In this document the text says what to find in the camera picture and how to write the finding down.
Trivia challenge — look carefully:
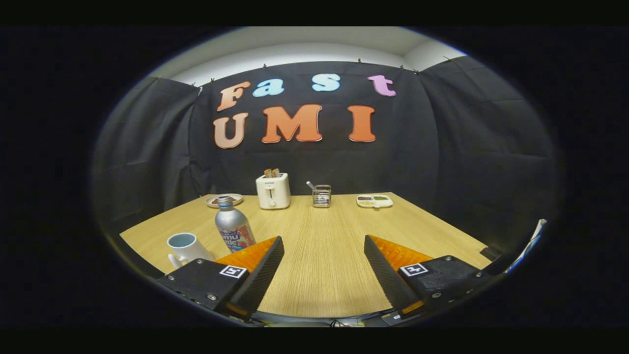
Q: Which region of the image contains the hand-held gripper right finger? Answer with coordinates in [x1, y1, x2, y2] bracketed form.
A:
[364, 235, 497, 320]

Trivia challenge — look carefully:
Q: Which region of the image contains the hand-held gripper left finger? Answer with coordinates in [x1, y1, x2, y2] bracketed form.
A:
[157, 236, 285, 320]

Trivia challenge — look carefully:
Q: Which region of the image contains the silver juice bottle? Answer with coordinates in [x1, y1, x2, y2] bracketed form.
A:
[215, 196, 257, 252]

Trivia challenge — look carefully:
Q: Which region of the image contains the white cup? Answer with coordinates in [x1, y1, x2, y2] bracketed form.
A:
[167, 233, 215, 269]

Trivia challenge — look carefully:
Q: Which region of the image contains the wooden table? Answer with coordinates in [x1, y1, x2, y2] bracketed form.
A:
[119, 192, 492, 319]

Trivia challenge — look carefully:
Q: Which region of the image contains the white divided dish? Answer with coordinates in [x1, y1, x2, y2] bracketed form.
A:
[356, 194, 394, 208]

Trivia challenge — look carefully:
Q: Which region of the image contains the small round plate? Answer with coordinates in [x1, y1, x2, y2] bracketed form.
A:
[205, 193, 243, 208]

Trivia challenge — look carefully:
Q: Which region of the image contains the white toaster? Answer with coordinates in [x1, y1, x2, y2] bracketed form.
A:
[256, 173, 291, 210]

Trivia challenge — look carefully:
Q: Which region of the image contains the black backdrop cloth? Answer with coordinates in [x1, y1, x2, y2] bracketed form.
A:
[91, 55, 558, 256]

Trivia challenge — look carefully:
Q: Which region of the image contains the wire cutlery holder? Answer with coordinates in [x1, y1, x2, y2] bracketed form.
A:
[313, 184, 332, 208]

